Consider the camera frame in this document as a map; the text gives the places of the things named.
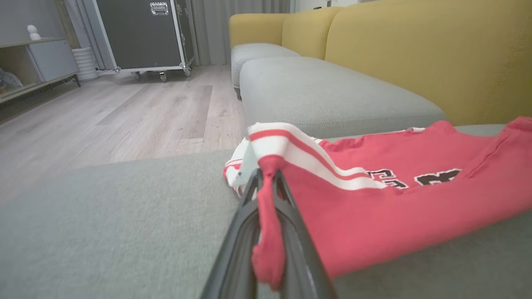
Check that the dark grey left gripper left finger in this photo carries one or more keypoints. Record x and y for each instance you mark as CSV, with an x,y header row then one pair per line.
x,y
237,249

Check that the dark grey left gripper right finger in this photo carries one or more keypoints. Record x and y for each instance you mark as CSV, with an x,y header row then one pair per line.
x,y
303,265

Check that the red white basketball jersey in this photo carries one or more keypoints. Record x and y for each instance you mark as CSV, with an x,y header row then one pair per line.
x,y
374,228

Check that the medium grey sofa seat cushion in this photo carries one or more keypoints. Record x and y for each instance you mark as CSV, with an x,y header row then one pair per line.
x,y
324,95

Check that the small grey sofa seat cushion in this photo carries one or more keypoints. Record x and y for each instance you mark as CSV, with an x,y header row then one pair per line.
x,y
253,54

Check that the grey pleated curtain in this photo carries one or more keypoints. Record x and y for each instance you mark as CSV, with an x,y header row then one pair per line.
x,y
224,29
85,25

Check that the rounded yellow sofa end cushion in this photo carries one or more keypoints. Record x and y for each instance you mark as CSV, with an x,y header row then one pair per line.
x,y
253,29

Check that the short yellow sofa back cushion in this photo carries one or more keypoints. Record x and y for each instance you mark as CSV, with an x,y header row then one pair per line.
x,y
309,33

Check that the black flight case on wheels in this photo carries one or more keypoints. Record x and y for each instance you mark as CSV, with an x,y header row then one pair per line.
x,y
137,37

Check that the white ribbed vase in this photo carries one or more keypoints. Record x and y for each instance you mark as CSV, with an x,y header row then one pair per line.
x,y
85,64

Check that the long yellow sofa back cushion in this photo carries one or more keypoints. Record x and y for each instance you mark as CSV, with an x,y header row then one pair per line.
x,y
436,54

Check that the grey wooden low cabinet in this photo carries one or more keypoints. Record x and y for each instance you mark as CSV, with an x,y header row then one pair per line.
x,y
52,60

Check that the grey bundle in cabinet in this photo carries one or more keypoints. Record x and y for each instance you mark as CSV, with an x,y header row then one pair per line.
x,y
9,81

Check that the white figurine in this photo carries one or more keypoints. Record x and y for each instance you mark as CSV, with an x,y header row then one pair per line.
x,y
33,33

